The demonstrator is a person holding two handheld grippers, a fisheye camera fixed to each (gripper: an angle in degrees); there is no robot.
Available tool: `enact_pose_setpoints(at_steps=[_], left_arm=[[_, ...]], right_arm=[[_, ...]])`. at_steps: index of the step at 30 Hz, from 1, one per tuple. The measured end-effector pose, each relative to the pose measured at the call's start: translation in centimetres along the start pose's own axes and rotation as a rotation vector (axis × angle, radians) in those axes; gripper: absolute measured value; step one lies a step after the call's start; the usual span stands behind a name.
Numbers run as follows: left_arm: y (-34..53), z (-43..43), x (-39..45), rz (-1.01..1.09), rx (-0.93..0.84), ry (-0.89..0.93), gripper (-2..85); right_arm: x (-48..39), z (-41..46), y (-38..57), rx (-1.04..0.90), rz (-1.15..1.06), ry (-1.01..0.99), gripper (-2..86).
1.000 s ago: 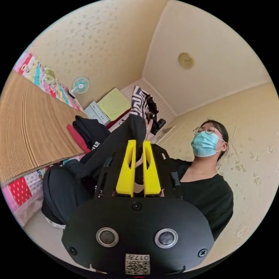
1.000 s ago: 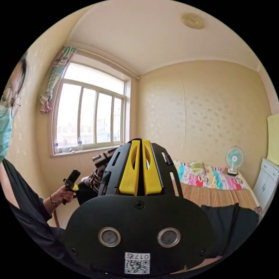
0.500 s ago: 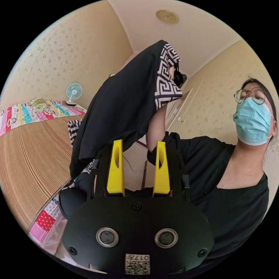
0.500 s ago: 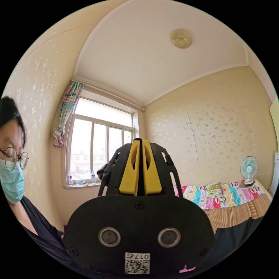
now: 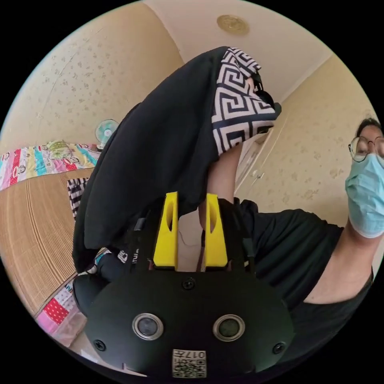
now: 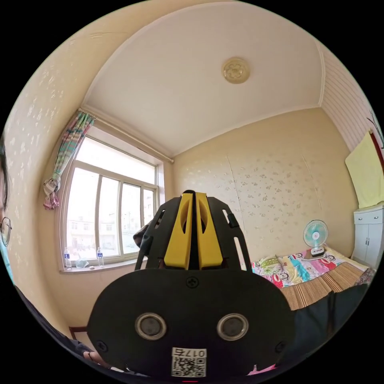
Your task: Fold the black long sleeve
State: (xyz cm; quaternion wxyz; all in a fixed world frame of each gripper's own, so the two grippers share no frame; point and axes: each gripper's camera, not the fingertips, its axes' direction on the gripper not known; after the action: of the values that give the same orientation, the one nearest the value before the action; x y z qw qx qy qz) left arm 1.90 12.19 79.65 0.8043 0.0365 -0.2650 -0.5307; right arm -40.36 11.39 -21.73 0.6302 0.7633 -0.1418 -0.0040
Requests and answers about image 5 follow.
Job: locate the person's right forearm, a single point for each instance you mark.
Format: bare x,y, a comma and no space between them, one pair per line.
222,177

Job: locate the striped garment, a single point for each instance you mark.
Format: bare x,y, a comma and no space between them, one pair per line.
75,195

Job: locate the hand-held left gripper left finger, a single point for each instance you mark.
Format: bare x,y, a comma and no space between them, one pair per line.
164,240

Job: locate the person's body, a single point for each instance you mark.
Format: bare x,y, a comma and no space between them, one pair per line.
300,255

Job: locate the round gold ceiling lamp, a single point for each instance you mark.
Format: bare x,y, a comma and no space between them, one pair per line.
233,24

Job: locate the bed with woven mat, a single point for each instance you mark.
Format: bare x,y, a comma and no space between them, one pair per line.
33,228

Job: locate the black long sleeve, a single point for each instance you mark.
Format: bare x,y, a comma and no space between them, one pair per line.
150,150

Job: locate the white standing fan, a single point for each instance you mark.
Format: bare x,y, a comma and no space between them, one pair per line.
105,129

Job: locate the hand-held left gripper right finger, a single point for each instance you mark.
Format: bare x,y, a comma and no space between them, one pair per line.
216,240

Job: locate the white cupboard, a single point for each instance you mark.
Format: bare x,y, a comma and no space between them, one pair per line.
252,168

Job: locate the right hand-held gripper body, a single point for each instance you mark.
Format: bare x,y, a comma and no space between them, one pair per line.
266,96

